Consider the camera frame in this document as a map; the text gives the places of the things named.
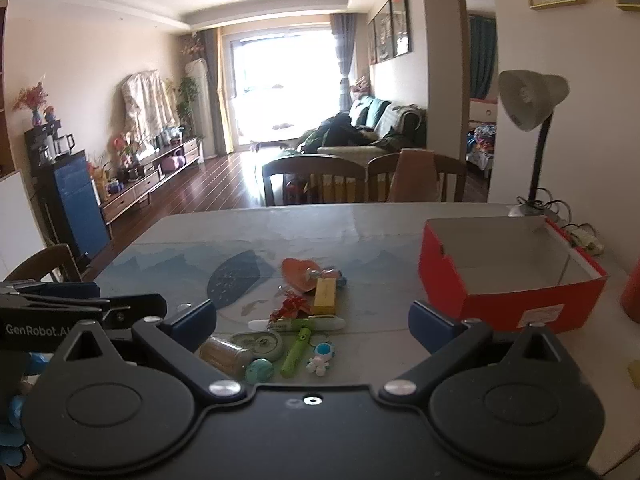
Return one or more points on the person's left hand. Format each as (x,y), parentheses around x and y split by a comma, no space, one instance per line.
(10,407)

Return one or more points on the green potted plant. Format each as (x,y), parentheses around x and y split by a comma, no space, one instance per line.
(187,90)

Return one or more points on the red cardboard box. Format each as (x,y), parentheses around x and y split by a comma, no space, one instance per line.
(500,305)

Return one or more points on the teal egg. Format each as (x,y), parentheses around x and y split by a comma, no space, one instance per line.
(259,370)

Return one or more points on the wooden tv cabinet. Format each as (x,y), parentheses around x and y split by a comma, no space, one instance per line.
(145,185)

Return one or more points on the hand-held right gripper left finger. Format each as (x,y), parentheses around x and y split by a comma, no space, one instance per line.
(192,319)

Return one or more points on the toothpick jar green lid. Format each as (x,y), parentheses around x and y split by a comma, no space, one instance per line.
(225,355)

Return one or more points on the floral cover cloth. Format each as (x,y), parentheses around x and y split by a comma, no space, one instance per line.
(145,105)

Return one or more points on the white coffee table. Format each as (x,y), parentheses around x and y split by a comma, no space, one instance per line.
(280,132)

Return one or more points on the dark clothes pile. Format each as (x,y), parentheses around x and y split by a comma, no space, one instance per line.
(340,130)

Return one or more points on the pink cloth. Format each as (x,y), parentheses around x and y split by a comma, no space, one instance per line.
(415,175)

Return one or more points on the white power strip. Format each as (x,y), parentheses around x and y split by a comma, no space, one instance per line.
(582,240)

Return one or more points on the yellow rectangular box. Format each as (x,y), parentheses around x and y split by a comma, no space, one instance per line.
(325,295)

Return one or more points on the dark framed wall picture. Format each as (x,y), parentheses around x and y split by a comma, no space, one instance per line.
(401,20)
(371,42)
(384,32)

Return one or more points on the black blue water dispenser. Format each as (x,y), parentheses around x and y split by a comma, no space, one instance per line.
(75,205)

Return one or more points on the white standing air conditioner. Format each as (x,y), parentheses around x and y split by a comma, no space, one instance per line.
(200,110)

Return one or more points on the grey curtain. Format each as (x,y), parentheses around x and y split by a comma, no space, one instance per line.
(345,45)
(212,85)

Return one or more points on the colourful bedding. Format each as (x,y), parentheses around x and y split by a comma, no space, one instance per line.
(482,142)

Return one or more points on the red ribbon bow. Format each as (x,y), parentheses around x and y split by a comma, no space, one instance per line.
(292,306)

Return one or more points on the pink flowers in blue vase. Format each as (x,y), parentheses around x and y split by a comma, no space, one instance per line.
(36,117)

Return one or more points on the pink flower bouquet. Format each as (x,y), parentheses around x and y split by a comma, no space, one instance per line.
(127,147)

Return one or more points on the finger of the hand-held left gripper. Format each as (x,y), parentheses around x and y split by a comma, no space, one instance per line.
(70,290)
(140,306)

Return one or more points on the grey desk lamp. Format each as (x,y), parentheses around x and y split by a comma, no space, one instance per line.
(530,95)

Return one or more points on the pink round bag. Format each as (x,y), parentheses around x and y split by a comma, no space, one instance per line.
(172,163)

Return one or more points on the glass kettle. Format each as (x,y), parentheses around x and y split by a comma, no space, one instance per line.
(64,144)

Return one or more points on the pink heart-shaped dish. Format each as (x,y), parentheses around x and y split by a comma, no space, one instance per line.
(295,272)

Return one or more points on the dark wooden dining chair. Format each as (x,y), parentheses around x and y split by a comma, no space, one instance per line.
(300,165)
(45,260)
(452,170)

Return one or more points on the teal bedroom curtain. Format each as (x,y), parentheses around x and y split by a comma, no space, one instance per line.
(482,55)

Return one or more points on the sofa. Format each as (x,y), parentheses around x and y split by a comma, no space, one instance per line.
(370,110)

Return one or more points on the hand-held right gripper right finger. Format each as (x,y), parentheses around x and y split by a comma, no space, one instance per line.
(429,321)

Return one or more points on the red cylinder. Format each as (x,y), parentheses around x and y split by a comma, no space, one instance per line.
(632,295)

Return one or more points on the white green tube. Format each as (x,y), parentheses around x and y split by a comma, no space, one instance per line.
(320,323)

